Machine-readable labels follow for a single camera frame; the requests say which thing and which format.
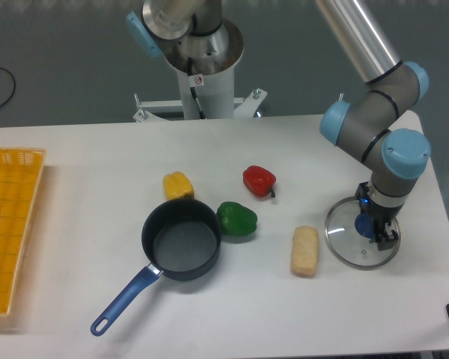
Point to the glass lid blue knob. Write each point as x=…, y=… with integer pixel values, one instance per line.
x=349, y=236

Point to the red bell pepper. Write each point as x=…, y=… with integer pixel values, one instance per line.
x=259, y=181

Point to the green bell pepper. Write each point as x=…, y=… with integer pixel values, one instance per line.
x=236, y=219

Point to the yellow bell pepper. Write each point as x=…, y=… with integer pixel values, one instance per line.
x=177, y=185

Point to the bread loaf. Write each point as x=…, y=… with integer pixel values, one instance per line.
x=305, y=250

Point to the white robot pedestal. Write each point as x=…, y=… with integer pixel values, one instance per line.
x=205, y=69

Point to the black saucepan blue handle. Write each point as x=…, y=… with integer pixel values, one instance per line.
x=182, y=240

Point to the yellow plastic basket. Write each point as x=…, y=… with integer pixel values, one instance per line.
x=20, y=175

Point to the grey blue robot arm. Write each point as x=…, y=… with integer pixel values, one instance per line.
x=363, y=130

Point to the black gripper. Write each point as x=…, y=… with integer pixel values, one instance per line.
x=382, y=209

